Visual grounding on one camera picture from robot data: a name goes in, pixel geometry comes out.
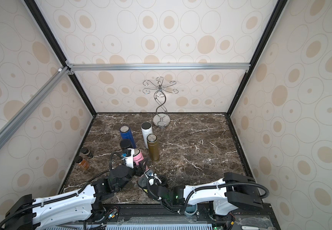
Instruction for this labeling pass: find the grey yellow cleaning cloth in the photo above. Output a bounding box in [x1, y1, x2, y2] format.
[137, 174, 154, 193]

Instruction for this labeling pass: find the orange spice jar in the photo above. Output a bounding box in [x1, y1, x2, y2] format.
[74, 156, 90, 170]

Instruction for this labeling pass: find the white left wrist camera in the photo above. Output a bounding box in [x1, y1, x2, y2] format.
[122, 148, 135, 169]

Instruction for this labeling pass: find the gold thermos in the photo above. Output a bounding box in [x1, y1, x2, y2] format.
[147, 134, 160, 161]

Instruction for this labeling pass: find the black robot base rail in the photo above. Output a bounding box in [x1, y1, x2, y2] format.
[33, 203, 281, 230]

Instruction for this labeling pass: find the teal ceramic mug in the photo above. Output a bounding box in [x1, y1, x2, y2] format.
[184, 204, 198, 217]

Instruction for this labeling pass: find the dark lid spice jar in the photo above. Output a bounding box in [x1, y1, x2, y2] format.
[80, 147, 94, 159]

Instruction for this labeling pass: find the pink thermos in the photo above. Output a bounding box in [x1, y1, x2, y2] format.
[133, 148, 144, 165]

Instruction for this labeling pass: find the blue thermos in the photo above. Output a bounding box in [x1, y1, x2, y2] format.
[119, 125, 137, 149]

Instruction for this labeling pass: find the horizontal aluminium frame bar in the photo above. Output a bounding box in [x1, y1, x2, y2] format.
[68, 63, 251, 71]

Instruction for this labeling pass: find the black thermos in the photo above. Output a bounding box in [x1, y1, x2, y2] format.
[120, 139, 134, 150]

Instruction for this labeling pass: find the left aluminium frame bar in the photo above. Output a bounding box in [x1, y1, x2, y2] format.
[0, 67, 69, 149]

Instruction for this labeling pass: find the white thermos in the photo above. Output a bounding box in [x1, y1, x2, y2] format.
[141, 122, 153, 149]

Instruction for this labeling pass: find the silver metal cup stand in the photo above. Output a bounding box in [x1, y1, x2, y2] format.
[143, 76, 178, 128]

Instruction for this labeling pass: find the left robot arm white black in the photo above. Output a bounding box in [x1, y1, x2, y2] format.
[0, 156, 148, 230]

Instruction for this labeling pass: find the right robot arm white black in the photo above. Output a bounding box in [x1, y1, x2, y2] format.
[142, 170, 269, 216]

